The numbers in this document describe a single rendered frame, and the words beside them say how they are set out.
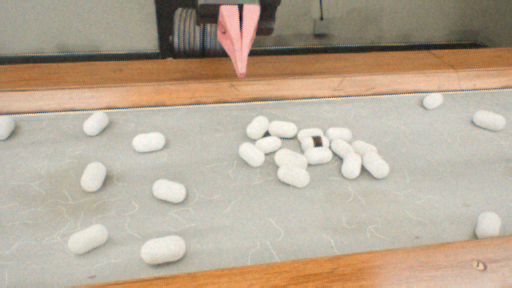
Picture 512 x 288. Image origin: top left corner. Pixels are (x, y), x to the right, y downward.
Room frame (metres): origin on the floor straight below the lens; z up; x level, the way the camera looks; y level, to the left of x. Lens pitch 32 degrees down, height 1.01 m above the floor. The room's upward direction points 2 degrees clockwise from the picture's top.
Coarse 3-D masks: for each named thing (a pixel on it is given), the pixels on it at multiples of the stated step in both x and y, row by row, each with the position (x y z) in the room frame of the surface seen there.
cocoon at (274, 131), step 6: (270, 126) 0.43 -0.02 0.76; (276, 126) 0.43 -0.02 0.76; (282, 126) 0.43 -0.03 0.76; (288, 126) 0.43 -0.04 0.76; (294, 126) 0.43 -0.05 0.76; (270, 132) 0.43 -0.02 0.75; (276, 132) 0.42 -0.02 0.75; (282, 132) 0.42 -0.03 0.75; (288, 132) 0.42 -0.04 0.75; (294, 132) 0.42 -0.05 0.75
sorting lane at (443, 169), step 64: (64, 128) 0.43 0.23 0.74; (128, 128) 0.44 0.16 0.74; (192, 128) 0.44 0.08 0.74; (320, 128) 0.45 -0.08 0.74; (384, 128) 0.46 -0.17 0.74; (448, 128) 0.47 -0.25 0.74; (0, 192) 0.31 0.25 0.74; (64, 192) 0.31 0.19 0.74; (128, 192) 0.32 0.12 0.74; (192, 192) 0.32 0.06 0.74; (256, 192) 0.32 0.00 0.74; (320, 192) 0.33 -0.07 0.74; (384, 192) 0.33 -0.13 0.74; (448, 192) 0.34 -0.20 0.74; (0, 256) 0.23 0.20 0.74; (64, 256) 0.23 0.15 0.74; (128, 256) 0.24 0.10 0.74; (192, 256) 0.24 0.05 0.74; (256, 256) 0.24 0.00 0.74; (320, 256) 0.24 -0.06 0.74
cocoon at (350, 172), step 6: (348, 156) 0.37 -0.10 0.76; (354, 156) 0.37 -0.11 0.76; (348, 162) 0.36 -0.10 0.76; (354, 162) 0.36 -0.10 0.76; (360, 162) 0.36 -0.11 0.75; (342, 168) 0.35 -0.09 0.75; (348, 168) 0.35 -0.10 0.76; (354, 168) 0.35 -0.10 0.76; (348, 174) 0.35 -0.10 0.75; (354, 174) 0.35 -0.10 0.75
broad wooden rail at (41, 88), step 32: (32, 64) 0.57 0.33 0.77; (64, 64) 0.57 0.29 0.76; (96, 64) 0.57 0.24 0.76; (128, 64) 0.58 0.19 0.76; (160, 64) 0.58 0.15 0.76; (192, 64) 0.59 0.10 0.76; (224, 64) 0.59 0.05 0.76; (256, 64) 0.60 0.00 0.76; (288, 64) 0.60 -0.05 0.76; (320, 64) 0.61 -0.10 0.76; (352, 64) 0.61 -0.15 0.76; (384, 64) 0.62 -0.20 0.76; (416, 64) 0.62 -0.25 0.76; (448, 64) 0.63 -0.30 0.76; (480, 64) 0.63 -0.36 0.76; (0, 96) 0.47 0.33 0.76; (32, 96) 0.48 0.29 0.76; (64, 96) 0.48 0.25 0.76; (96, 96) 0.49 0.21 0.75; (128, 96) 0.50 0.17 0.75; (160, 96) 0.50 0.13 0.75; (192, 96) 0.51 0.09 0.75; (224, 96) 0.52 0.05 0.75; (256, 96) 0.53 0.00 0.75; (288, 96) 0.53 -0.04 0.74; (320, 96) 0.54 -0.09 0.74; (352, 96) 0.55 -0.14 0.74
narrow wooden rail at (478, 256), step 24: (480, 240) 0.24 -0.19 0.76; (504, 240) 0.25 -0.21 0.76; (264, 264) 0.21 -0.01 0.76; (288, 264) 0.21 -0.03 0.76; (312, 264) 0.21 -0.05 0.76; (336, 264) 0.21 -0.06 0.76; (360, 264) 0.21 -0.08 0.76; (384, 264) 0.22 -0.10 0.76; (408, 264) 0.22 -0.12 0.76; (432, 264) 0.22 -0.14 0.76; (456, 264) 0.22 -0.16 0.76; (480, 264) 0.22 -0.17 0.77; (504, 264) 0.22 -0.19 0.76
